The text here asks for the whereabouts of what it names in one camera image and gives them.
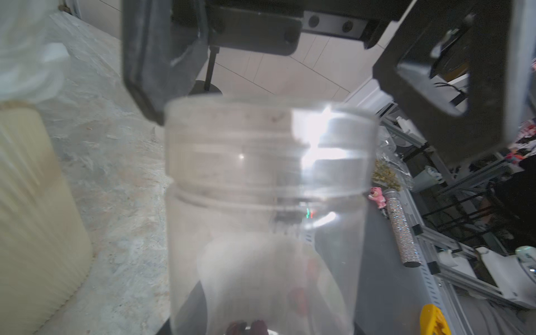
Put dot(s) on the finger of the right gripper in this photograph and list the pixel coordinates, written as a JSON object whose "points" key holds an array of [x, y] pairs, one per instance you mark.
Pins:
{"points": [[460, 70], [164, 47]]}

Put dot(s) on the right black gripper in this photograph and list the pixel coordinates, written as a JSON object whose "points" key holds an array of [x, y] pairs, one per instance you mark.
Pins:
{"points": [[275, 27]]}

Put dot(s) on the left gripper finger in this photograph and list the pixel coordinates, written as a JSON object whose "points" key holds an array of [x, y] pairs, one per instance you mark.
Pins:
{"points": [[192, 316]]}

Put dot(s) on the white lidded glass jar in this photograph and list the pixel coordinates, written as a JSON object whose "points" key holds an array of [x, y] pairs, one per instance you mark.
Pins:
{"points": [[267, 209]]}

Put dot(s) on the white plastic bin liner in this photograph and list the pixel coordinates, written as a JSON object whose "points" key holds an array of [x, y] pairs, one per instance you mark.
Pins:
{"points": [[32, 70]]}

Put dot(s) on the pink toy figure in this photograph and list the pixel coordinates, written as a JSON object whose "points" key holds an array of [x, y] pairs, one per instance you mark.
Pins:
{"points": [[377, 196]]}

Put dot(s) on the glittery silver tube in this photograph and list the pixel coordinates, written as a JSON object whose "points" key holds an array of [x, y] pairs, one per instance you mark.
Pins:
{"points": [[401, 229]]}

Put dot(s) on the cream woven waste bin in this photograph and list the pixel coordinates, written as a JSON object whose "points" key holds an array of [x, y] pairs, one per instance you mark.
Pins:
{"points": [[46, 253]]}

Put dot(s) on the yellow plastic part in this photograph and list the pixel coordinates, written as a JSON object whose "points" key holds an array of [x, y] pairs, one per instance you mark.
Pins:
{"points": [[433, 322]]}

